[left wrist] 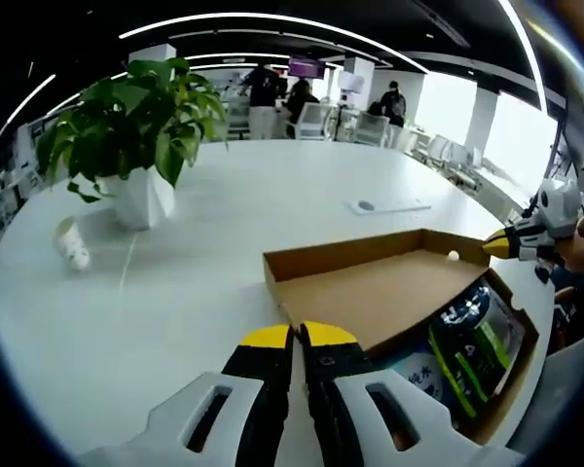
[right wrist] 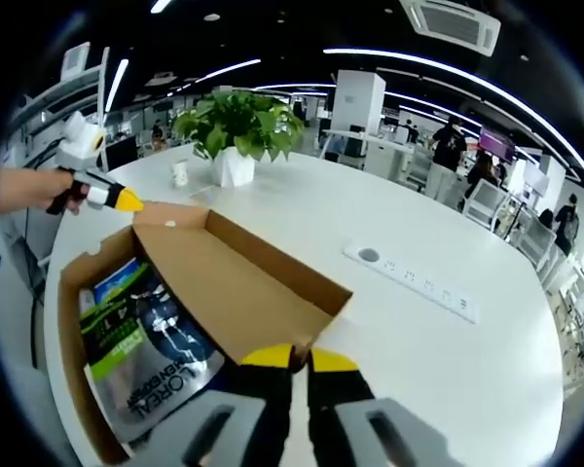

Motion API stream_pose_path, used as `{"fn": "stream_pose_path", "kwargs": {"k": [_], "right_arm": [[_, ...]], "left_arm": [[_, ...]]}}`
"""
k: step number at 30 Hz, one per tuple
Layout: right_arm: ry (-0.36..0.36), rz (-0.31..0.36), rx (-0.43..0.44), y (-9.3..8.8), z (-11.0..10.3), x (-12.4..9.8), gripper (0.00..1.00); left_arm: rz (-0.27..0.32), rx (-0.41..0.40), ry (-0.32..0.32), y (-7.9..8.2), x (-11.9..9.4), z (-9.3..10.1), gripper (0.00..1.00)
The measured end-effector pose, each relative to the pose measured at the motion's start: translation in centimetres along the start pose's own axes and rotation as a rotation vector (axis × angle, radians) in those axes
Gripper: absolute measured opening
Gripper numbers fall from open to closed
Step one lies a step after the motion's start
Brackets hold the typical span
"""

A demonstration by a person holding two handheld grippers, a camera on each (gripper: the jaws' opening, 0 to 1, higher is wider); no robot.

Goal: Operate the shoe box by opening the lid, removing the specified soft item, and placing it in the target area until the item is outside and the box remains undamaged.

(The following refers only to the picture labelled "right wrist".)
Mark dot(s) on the potted green plant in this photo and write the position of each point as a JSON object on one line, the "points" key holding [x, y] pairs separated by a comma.
{"points": [[238, 121]]}

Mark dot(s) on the white storage shelf rack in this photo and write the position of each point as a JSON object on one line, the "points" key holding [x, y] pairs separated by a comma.
{"points": [[44, 97]]}

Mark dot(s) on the purple wall screen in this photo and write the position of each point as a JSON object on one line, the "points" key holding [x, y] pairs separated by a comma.
{"points": [[496, 143]]}

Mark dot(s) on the black computer monitor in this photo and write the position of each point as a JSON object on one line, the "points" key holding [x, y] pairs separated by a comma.
{"points": [[121, 153]]}

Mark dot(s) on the silver green soft pouch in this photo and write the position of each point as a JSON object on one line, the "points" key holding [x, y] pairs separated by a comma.
{"points": [[146, 350]]}

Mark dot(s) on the small white cup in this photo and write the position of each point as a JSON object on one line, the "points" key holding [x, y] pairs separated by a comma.
{"points": [[180, 174]]}

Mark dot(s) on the white background desk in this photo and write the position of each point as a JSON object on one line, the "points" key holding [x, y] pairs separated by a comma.
{"points": [[370, 146]]}

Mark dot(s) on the white background office chair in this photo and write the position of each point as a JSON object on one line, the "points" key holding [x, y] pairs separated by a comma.
{"points": [[484, 204], [537, 240]]}

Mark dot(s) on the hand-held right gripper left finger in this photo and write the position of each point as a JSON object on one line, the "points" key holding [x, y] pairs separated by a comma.
{"points": [[233, 428]]}

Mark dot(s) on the brown cardboard shoe box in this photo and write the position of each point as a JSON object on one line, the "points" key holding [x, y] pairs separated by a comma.
{"points": [[233, 282]]}

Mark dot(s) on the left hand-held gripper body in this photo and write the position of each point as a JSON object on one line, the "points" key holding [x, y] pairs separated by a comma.
{"points": [[80, 141]]}

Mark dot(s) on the white desk socket strip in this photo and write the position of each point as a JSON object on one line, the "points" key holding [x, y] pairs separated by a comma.
{"points": [[418, 283]]}

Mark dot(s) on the white square pillar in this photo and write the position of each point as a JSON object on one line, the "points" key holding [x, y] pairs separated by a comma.
{"points": [[357, 99]]}

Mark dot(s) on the short ceiling light strip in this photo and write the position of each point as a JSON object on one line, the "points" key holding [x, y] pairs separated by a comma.
{"points": [[233, 70]]}

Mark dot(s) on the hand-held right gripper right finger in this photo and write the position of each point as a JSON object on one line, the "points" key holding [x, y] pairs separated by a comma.
{"points": [[350, 428]]}

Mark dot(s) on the long curved ceiling light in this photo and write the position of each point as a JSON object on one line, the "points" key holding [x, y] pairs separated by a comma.
{"points": [[467, 78]]}

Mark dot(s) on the ceiling air conditioner unit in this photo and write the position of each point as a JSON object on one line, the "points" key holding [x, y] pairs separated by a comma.
{"points": [[457, 22]]}

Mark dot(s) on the straight ceiling light strip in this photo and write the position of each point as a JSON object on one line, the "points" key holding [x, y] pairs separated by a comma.
{"points": [[159, 5]]}

